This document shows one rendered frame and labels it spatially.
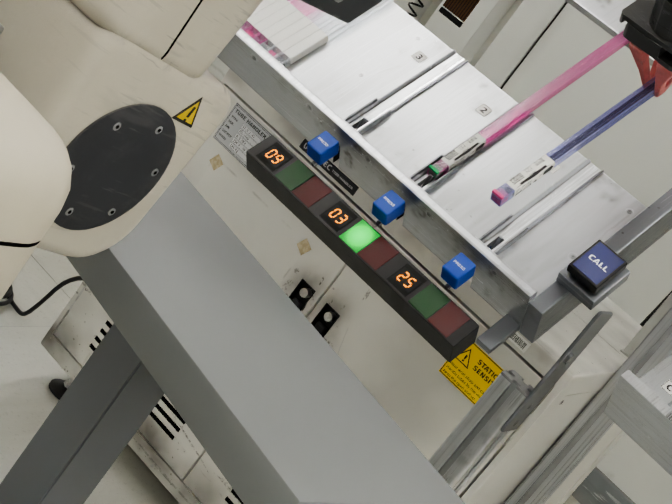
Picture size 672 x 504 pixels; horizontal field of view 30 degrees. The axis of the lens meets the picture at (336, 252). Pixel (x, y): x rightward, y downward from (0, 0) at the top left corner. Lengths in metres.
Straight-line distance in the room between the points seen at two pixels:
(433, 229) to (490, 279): 0.09
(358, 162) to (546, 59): 2.07
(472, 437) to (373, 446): 0.33
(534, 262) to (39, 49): 0.73
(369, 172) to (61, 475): 0.49
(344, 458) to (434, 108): 0.59
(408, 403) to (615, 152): 1.75
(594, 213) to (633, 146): 1.94
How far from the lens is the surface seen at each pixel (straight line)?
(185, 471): 1.93
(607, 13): 1.65
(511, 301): 1.36
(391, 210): 1.38
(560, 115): 3.44
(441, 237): 1.39
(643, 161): 3.36
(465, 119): 1.49
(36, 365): 2.17
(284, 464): 0.94
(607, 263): 1.34
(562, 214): 1.42
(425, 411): 1.73
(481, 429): 1.38
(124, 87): 0.80
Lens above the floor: 0.99
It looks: 15 degrees down
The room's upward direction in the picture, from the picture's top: 37 degrees clockwise
